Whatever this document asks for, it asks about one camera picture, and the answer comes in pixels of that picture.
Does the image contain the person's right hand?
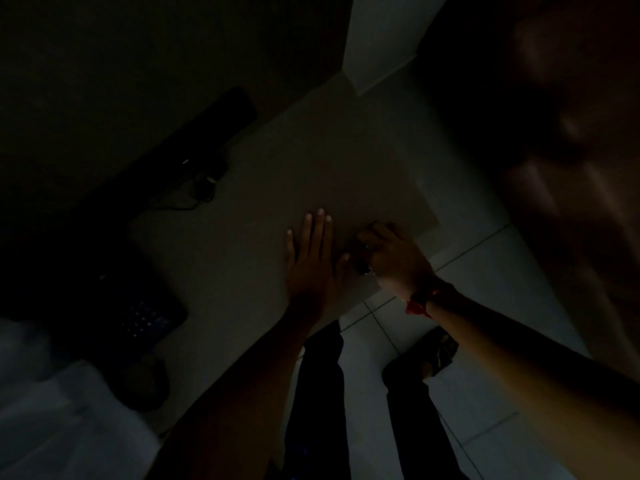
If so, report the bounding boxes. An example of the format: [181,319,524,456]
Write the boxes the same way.
[355,222,436,301]

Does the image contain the person's left hand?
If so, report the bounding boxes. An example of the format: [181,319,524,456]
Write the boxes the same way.
[285,209,351,320]

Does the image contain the brown cardboard sheet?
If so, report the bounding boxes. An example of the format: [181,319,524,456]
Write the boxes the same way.
[220,137,441,308]

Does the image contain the person's right forearm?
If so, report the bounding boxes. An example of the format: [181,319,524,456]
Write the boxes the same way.
[425,284,640,480]

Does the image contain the person's left forearm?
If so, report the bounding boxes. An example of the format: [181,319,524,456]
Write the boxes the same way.
[145,304,328,480]

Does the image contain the red wristband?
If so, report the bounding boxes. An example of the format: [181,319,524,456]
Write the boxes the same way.
[404,287,443,318]

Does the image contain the black sandal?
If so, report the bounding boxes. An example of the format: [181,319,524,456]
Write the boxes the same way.
[382,327,460,388]

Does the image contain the dark trousers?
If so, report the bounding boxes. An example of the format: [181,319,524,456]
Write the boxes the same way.
[270,320,472,480]

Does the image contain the long black bar device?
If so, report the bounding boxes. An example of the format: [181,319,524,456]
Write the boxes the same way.
[142,86,259,198]

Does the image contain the black keypad device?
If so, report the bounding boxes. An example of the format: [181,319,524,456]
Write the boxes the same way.
[95,272,189,358]

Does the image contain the brown wooden door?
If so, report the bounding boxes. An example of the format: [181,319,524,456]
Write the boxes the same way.
[414,0,640,383]

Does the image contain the white plastic sheet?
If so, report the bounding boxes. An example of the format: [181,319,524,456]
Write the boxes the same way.
[0,317,162,480]

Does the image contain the black cable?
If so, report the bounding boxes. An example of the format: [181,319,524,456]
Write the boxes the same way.
[154,172,218,212]

